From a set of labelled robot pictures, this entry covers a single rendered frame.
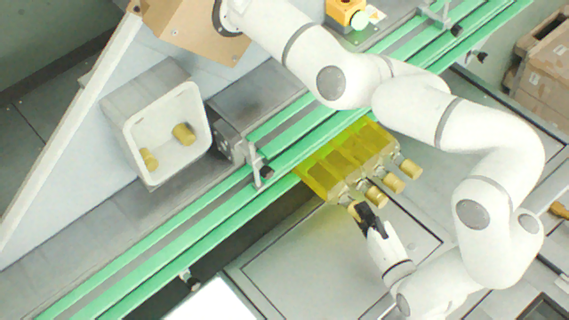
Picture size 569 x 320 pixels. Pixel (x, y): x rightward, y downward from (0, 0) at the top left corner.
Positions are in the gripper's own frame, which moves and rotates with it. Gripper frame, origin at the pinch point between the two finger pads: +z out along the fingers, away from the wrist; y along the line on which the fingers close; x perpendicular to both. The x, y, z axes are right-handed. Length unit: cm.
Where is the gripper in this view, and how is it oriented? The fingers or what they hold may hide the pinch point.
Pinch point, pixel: (363, 214)
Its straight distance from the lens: 140.3
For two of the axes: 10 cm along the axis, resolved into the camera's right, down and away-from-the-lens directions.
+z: -4.1, -7.3, 5.5
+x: -9.1, 3.7, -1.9
